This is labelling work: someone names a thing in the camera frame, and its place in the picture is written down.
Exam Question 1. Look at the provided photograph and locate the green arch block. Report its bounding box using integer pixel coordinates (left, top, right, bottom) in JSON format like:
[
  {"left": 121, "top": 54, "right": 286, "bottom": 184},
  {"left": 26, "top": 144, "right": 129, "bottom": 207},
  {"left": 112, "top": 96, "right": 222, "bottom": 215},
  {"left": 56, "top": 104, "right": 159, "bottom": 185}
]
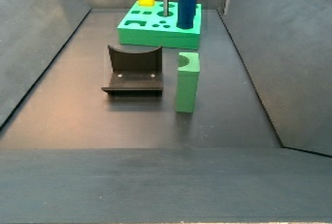
[{"left": 175, "top": 52, "right": 199, "bottom": 112}]

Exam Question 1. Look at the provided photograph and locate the green shape sorter board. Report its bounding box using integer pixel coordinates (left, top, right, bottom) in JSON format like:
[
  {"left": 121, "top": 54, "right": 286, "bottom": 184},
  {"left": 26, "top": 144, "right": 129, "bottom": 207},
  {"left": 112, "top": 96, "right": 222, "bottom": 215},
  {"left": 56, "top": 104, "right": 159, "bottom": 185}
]
[{"left": 116, "top": 1, "right": 202, "bottom": 49}]

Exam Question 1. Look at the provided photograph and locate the blue hexagonal prism block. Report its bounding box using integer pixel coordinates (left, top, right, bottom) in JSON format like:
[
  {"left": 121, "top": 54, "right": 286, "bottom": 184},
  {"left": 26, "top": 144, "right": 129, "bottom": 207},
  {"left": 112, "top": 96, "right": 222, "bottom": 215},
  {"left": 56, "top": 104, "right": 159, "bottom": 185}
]
[{"left": 176, "top": 0, "right": 195, "bottom": 29}]

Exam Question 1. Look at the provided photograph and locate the black curved holder stand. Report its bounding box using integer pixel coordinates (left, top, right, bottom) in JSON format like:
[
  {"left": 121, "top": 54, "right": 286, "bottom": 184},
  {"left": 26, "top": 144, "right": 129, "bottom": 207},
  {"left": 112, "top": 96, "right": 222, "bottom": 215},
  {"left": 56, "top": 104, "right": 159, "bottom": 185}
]
[{"left": 101, "top": 46, "right": 163, "bottom": 94}]

